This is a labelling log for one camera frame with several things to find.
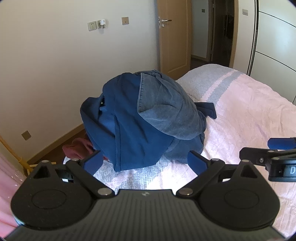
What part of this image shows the yellow wooden rack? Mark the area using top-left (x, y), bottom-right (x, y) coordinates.
top-left (0, 135), bottom-right (36, 176)

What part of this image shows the pink sheer cloth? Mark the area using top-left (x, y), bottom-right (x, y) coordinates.
top-left (0, 149), bottom-right (28, 230)

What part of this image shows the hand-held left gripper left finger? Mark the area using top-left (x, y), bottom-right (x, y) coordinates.
top-left (31, 150), bottom-right (115, 198)

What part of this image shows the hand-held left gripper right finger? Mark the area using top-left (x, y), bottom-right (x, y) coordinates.
top-left (176, 150), bottom-right (264, 198)

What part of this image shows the pink quilted bedspread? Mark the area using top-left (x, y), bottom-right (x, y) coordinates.
top-left (64, 64), bottom-right (296, 239)

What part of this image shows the pile of blue denim clothes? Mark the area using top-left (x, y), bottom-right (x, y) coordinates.
top-left (80, 70), bottom-right (217, 172)

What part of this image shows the red cloth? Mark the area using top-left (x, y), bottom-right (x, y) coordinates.
top-left (62, 137), bottom-right (109, 161)

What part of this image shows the wooden door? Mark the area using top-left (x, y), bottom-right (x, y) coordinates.
top-left (157, 0), bottom-right (193, 80)

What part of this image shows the white glossy wardrobe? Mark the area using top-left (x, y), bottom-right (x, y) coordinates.
top-left (246, 0), bottom-right (296, 105)

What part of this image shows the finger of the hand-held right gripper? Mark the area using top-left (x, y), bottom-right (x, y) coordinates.
top-left (239, 147), bottom-right (296, 167)
top-left (268, 137), bottom-right (296, 150)

